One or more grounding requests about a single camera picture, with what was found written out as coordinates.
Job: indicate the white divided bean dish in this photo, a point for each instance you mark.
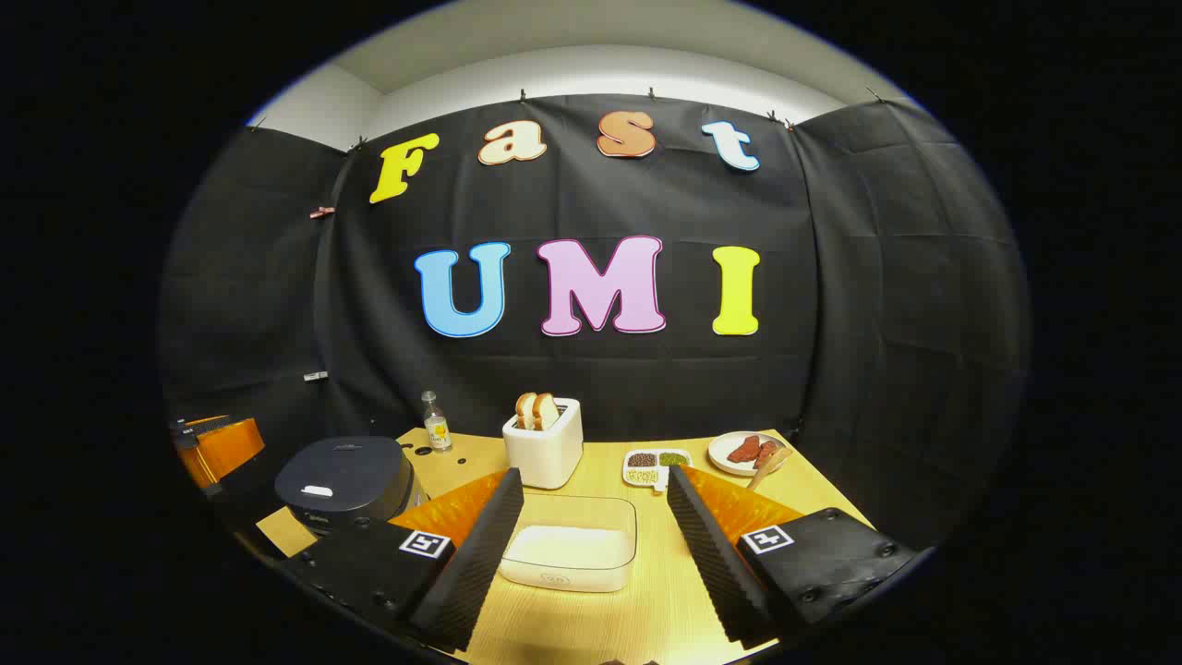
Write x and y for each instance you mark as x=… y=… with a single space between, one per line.
x=656 y=466

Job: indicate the red meat piece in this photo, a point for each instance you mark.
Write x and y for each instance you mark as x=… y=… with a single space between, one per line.
x=766 y=451
x=743 y=450

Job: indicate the toasted bread slice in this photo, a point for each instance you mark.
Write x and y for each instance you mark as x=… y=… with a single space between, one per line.
x=525 y=413
x=547 y=411

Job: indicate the dark grey rice cooker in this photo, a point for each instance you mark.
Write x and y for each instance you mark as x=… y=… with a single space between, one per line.
x=346 y=471

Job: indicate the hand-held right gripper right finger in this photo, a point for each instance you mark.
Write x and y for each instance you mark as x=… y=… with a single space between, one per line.
x=716 y=563

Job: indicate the wooden spoon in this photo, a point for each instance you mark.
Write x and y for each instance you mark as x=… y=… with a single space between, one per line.
x=774 y=457

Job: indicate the round white plate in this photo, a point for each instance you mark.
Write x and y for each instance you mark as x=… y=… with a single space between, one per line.
x=720 y=453

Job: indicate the black backdrop cloth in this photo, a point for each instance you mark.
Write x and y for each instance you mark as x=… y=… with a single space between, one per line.
x=572 y=379

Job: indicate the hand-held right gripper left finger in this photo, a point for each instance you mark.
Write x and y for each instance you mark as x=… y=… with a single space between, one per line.
x=480 y=563

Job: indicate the small glass bottle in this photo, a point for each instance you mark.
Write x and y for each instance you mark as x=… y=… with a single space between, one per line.
x=437 y=429

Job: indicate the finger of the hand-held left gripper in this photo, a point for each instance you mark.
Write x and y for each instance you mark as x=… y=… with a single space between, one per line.
x=226 y=448

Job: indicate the white toaster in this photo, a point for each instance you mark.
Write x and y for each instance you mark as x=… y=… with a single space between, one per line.
x=545 y=457

